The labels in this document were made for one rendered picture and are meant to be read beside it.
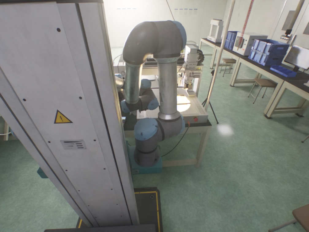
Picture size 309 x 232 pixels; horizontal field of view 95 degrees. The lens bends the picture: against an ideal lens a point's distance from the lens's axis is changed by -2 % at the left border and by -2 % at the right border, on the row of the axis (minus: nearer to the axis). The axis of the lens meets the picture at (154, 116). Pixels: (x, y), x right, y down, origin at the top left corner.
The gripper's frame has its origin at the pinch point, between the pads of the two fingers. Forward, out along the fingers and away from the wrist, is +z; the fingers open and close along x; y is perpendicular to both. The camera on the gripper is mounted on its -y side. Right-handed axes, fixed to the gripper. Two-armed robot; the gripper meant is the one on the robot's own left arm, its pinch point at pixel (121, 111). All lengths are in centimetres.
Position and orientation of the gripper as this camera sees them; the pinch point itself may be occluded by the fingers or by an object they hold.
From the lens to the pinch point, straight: 151.4
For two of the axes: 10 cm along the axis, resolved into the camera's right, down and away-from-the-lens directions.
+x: 10.0, -0.1, 0.2
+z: 0.0, 9.3, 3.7
